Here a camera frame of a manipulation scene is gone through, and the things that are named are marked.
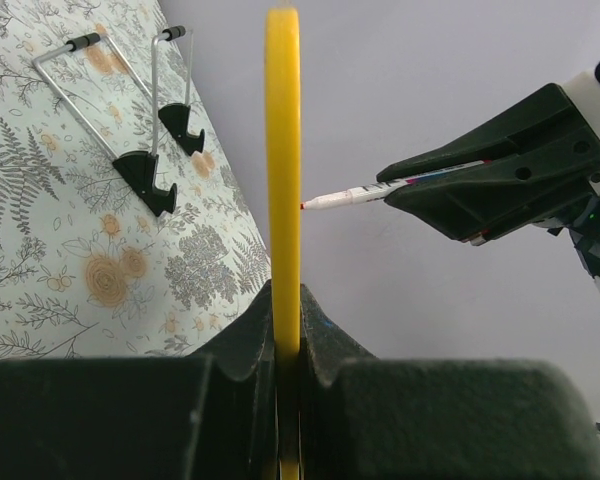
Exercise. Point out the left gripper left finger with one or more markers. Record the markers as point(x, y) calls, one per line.
point(206, 415)

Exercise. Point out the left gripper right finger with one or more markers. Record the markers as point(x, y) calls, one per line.
point(363, 417)

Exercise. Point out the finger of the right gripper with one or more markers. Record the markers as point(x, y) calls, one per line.
point(522, 127)
point(497, 198)

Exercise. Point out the red capped whiteboard marker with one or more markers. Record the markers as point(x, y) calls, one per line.
point(380, 190)

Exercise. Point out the yellow framed whiteboard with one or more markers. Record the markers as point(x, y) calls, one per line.
point(283, 147)

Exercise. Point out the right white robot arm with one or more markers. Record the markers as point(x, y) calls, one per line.
point(582, 219)

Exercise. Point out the floral table mat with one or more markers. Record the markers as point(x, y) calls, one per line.
point(123, 230)

